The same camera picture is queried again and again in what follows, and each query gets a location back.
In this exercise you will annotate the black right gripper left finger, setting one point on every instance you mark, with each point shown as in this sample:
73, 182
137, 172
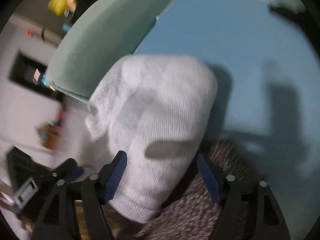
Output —
57, 218

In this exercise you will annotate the cardboard box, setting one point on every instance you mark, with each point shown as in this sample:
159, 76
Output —
49, 134

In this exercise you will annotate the grey knitted sweater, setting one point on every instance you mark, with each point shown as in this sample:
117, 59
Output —
156, 109

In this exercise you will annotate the dark window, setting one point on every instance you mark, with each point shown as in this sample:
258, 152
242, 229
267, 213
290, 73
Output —
30, 74

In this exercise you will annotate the green sofa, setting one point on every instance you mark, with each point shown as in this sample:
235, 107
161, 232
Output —
105, 32

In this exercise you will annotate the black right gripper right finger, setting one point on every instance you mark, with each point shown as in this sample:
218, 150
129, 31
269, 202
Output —
251, 204

